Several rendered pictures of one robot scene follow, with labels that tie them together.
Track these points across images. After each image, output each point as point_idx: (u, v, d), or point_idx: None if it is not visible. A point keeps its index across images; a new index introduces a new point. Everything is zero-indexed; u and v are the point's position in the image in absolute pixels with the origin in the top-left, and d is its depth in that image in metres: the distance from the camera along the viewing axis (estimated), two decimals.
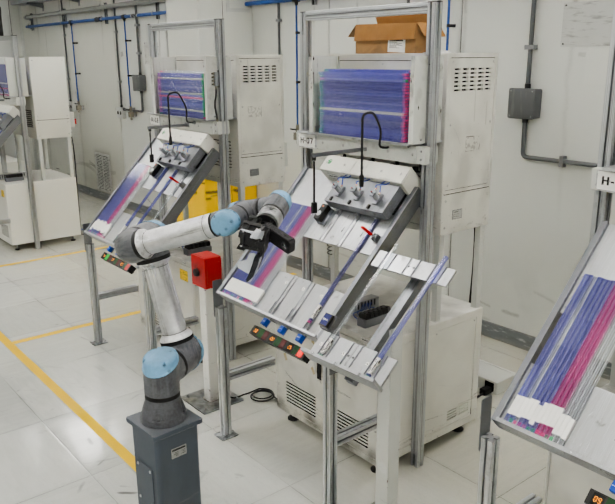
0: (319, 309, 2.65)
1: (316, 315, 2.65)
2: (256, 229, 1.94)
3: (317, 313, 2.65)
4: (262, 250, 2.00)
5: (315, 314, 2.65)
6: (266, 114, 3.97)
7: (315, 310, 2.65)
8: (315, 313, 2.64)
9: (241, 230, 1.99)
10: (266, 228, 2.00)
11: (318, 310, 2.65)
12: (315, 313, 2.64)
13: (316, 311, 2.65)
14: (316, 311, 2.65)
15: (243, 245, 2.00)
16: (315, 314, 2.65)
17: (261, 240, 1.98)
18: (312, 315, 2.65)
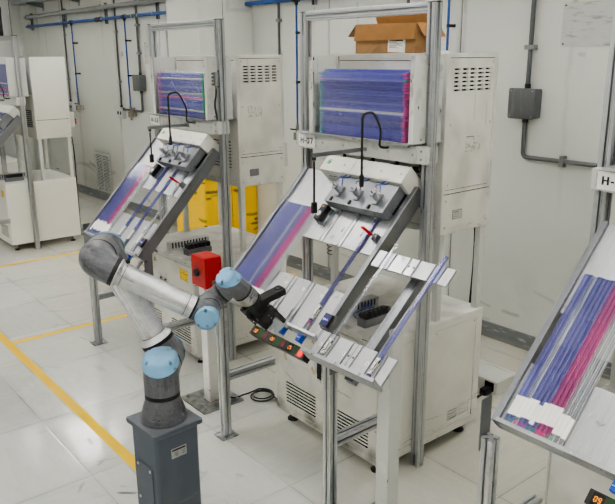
0: (319, 310, 2.65)
1: (316, 315, 2.65)
2: (282, 322, 2.52)
3: (317, 313, 2.65)
4: None
5: (315, 315, 2.65)
6: (266, 114, 3.97)
7: (315, 311, 2.65)
8: (315, 313, 2.64)
9: (264, 326, 2.48)
10: (276, 311, 2.48)
11: (318, 310, 2.65)
12: (315, 313, 2.64)
13: (316, 311, 2.65)
14: (316, 312, 2.65)
15: None
16: (315, 314, 2.65)
17: (275, 312, 2.51)
18: (312, 315, 2.65)
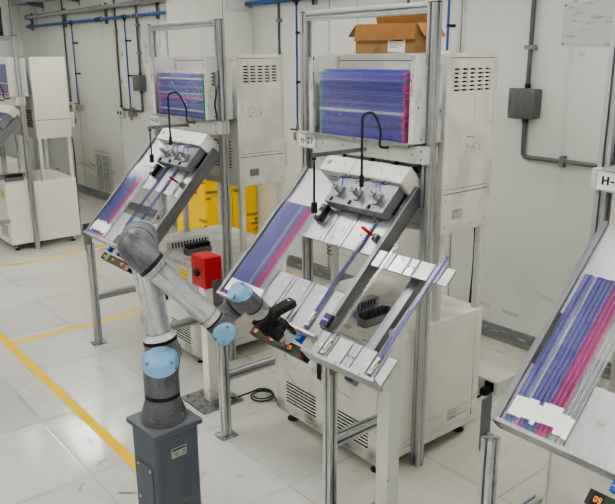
0: (314, 316, 2.64)
1: (311, 322, 2.64)
2: (293, 334, 2.56)
3: (312, 320, 2.64)
4: None
5: (310, 321, 2.63)
6: (266, 114, 3.97)
7: (310, 317, 2.64)
8: (310, 320, 2.63)
9: (276, 339, 2.52)
10: (287, 323, 2.52)
11: (312, 317, 2.64)
12: (310, 320, 2.63)
13: (311, 318, 2.64)
14: (311, 318, 2.64)
15: None
16: (310, 321, 2.63)
17: (286, 325, 2.55)
18: (307, 321, 2.64)
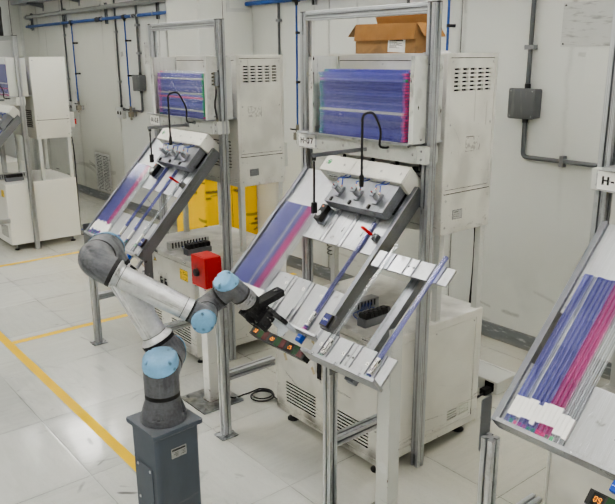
0: (314, 316, 2.64)
1: (311, 322, 2.64)
2: (284, 324, 2.48)
3: (312, 320, 2.64)
4: None
5: (310, 321, 2.63)
6: (266, 114, 3.97)
7: (310, 317, 2.64)
8: (310, 320, 2.63)
9: (263, 329, 2.47)
10: (272, 311, 2.47)
11: (312, 317, 2.64)
12: (310, 320, 2.63)
13: (311, 318, 2.64)
14: (311, 318, 2.64)
15: None
16: (310, 321, 2.63)
17: None
18: (307, 321, 2.64)
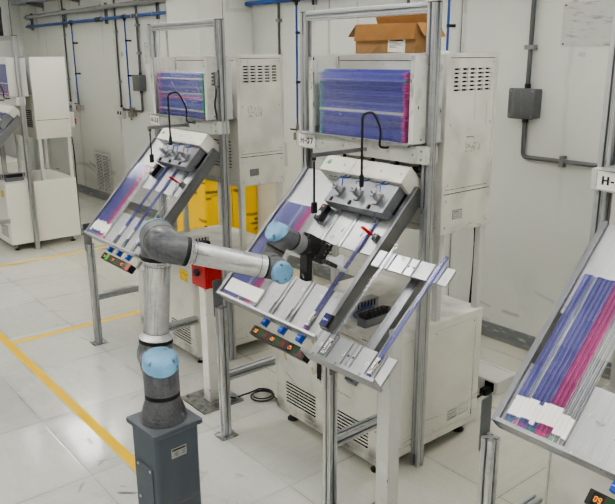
0: (314, 316, 2.64)
1: (311, 322, 2.64)
2: None
3: (312, 320, 2.64)
4: (322, 263, 2.60)
5: (310, 321, 2.63)
6: (266, 114, 3.97)
7: (310, 317, 2.64)
8: (310, 320, 2.63)
9: None
10: None
11: (312, 317, 2.64)
12: (310, 320, 2.63)
13: (311, 318, 2.64)
14: (311, 318, 2.64)
15: (328, 249, 2.61)
16: (310, 321, 2.63)
17: None
18: (307, 321, 2.64)
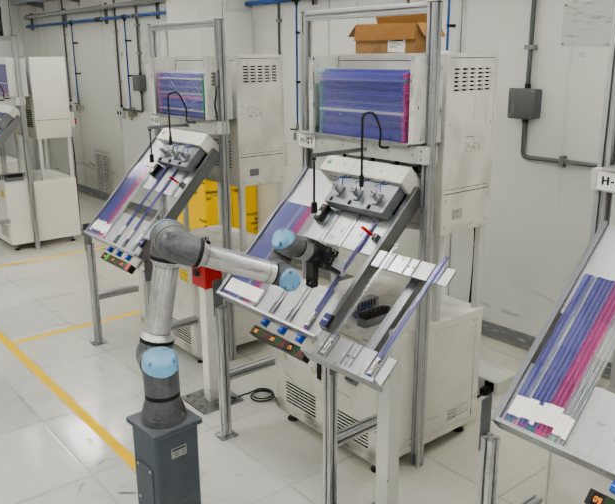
0: (314, 316, 2.64)
1: (311, 321, 2.64)
2: None
3: (312, 320, 2.64)
4: (327, 270, 2.62)
5: (310, 321, 2.63)
6: (266, 114, 3.97)
7: (310, 317, 2.64)
8: (310, 320, 2.63)
9: None
10: None
11: (312, 317, 2.64)
12: (310, 320, 2.63)
13: (311, 318, 2.64)
14: (311, 318, 2.64)
15: (333, 256, 2.63)
16: (310, 321, 2.63)
17: None
18: (307, 321, 2.64)
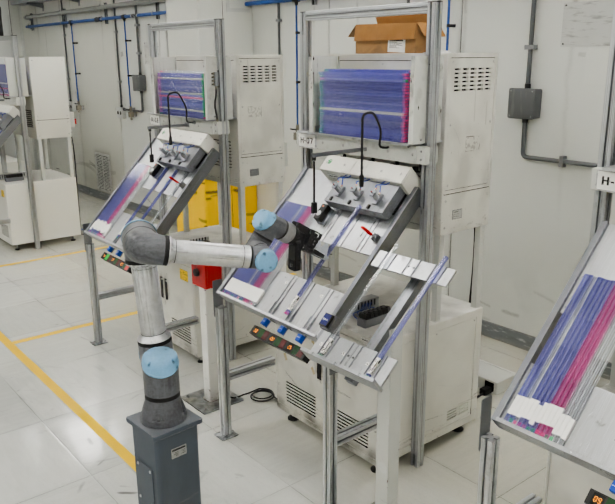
0: (297, 300, 2.57)
1: (293, 306, 2.57)
2: None
3: (295, 305, 2.57)
4: (310, 253, 2.56)
5: (292, 306, 2.57)
6: (266, 114, 3.97)
7: (292, 301, 2.57)
8: (292, 304, 2.56)
9: None
10: None
11: (295, 301, 2.57)
12: (292, 304, 2.56)
13: (293, 302, 2.57)
14: (293, 302, 2.57)
15: (317, 239, 2.56)
16: (292, 306, 2.57)
17: None
18: (289, 306, 2.57)
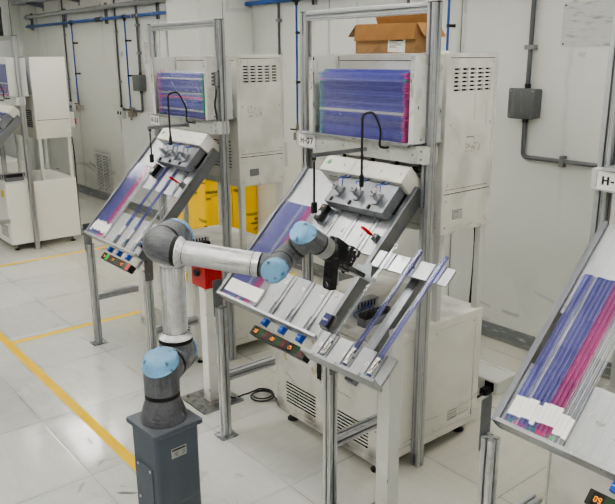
0: (353, 353, 2.33)
1: (350, 359, 2.32)
2: None
3: (351, 358, 2.32)
4: (347, 271, 2.36)
5: (349, 359, 2.32)
6: (266, 114, 3.97)
7: (349, 354, 2.32)
8: (349, 357, 2.32)
9: None
10: None
11: (352, 354, 2.32)
12: (349, 357, 2.32)
13: (350, 355, 2.32)
14: (350, 355, 2.32)
15: (354, 256, 2.37)
16: (349, 359, 2.32)
17: None
18: (345, 359, 2.32)
